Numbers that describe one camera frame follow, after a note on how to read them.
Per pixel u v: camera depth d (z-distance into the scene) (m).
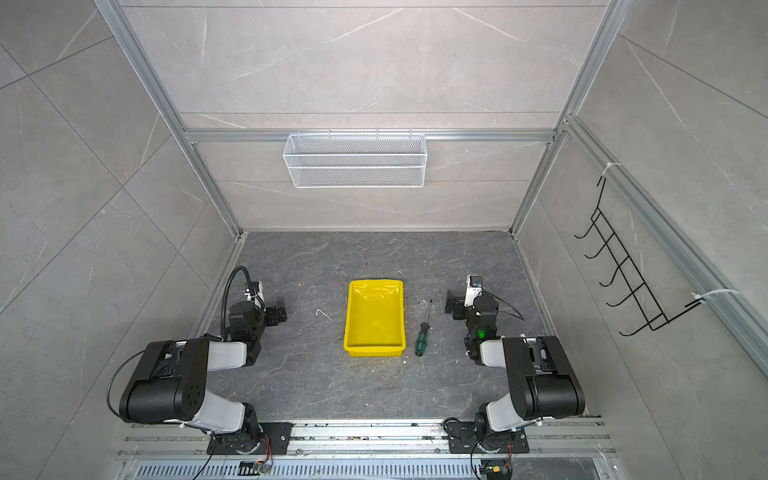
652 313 0.59
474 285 0.80
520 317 0.71
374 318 0.94
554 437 0.76
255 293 0.80
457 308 0.84
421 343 0.88
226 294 0.69
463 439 0.73
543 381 0.44
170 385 0.45
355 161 1.00
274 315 0.85
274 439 0.73
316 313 0.98
